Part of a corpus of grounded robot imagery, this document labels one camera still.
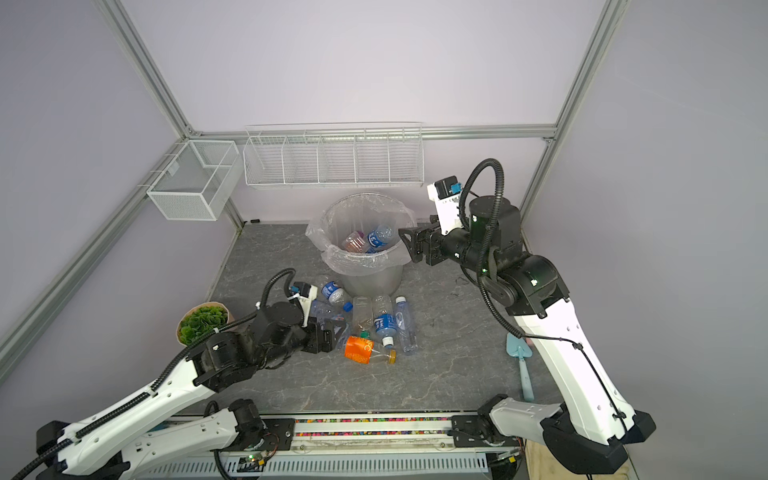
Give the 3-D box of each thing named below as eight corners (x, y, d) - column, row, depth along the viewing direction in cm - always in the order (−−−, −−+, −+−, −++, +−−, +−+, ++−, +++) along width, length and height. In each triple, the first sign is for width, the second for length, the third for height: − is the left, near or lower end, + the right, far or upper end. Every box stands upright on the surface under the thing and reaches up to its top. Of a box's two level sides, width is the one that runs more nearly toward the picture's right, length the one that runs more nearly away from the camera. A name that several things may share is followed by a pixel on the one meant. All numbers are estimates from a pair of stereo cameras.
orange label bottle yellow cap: (345, 360, 87) (341, 353, 82) (349, 343, 90) (346, 334, 86) (395, 366, 86) (394, 359, 81) (397, 348, 89) (397, 340, 84)
